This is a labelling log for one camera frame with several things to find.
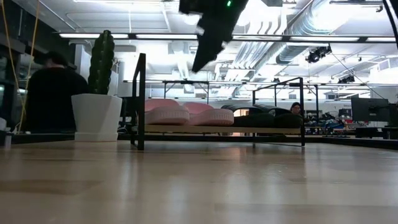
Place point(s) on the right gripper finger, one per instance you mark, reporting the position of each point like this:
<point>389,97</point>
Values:
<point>211,40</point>

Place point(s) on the black rubber slide sandal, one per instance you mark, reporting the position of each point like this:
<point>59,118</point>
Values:
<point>287,121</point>
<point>248,120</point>

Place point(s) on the black computer monitor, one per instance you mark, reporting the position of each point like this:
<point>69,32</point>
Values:
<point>370,110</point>

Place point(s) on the white plant pot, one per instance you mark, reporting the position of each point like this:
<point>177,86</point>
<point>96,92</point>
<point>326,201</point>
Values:
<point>96,118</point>

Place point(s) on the black ceiling spotlight cluster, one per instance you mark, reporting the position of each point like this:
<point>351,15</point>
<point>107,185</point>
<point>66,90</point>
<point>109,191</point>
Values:
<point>346,80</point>
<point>317,55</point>

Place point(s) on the black background rig frame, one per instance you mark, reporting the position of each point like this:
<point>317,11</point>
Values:
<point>186,82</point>

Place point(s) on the wooden shelf with black frame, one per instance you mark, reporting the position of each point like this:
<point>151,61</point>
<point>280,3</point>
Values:
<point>141,93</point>

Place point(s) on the person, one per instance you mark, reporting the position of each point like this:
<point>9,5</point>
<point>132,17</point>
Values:
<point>53,93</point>
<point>295,109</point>

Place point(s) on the pink rubber slide sandal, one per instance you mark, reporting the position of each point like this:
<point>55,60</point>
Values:
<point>168,116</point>
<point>214,118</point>

